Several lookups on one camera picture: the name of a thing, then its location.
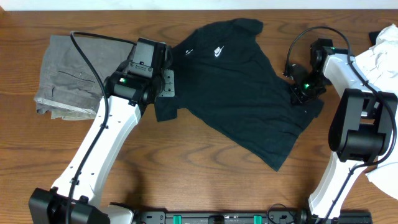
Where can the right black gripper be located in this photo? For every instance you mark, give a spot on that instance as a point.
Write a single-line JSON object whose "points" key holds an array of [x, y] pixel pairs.
{"points": [[300, 98]]}

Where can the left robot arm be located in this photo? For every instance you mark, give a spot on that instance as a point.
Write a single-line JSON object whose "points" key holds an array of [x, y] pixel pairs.
{"points": [[75, 197]]}

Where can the black Nike t-shirt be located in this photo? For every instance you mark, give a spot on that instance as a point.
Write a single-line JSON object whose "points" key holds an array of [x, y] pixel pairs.
{"points": [[224, 78]]}

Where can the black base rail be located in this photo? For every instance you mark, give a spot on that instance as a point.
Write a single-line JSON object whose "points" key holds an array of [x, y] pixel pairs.
{"points": [[275, 216]]}

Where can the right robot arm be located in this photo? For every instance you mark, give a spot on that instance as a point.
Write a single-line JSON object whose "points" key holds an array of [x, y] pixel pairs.
{"points": [[362, 129]]}

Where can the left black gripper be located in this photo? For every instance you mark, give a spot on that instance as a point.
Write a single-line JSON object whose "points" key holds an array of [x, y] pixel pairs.
{"points": [[170, 90]]}

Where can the black garment under white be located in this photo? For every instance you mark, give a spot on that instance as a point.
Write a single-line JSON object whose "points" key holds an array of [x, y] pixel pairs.
{"points": [[373, 37]]}

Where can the folded grey shorts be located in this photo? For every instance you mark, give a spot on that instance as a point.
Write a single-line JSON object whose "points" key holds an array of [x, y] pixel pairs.
{"points": [[68, 89]]}

